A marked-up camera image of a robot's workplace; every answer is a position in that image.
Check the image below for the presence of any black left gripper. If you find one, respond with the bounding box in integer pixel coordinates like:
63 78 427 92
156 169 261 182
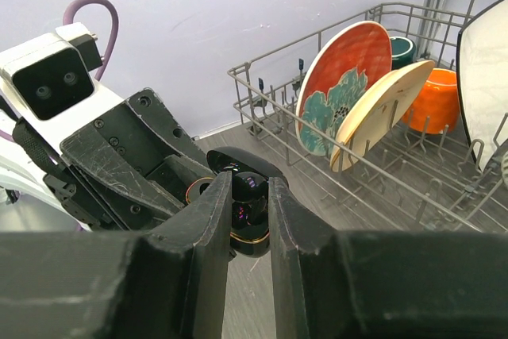
11 87 217 233

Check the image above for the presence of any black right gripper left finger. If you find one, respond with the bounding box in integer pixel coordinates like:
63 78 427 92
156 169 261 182
1 172 232 338

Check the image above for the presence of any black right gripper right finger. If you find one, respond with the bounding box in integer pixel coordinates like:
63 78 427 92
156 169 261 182
268 178 507 338

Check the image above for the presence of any black earbud charging case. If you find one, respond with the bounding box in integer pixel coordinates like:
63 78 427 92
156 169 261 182
184 147 285 259

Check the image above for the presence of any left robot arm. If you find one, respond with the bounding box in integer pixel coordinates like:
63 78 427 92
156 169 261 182
1 84 214 230

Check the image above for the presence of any beige plate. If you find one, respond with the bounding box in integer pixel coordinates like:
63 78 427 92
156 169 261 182
329 60 435 172

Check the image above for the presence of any orange mug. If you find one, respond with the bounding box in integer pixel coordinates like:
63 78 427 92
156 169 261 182
402 68 460 134

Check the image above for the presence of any striped grey white bowl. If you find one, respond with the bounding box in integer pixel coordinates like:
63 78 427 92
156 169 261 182
500 152 508 187

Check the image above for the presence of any red teal floral plate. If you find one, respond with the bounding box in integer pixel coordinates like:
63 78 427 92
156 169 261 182
294 21 392 156

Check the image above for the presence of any teal mug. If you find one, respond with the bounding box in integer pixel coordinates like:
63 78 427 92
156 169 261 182
390 37 416 70

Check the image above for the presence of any white square plate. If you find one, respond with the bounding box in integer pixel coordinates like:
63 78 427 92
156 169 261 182
456 0 507 170

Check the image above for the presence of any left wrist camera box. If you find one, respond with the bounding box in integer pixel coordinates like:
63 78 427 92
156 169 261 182
1 22 123 123

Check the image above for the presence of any grey wire dish rack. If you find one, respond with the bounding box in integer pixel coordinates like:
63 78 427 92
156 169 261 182
228 2 507 233

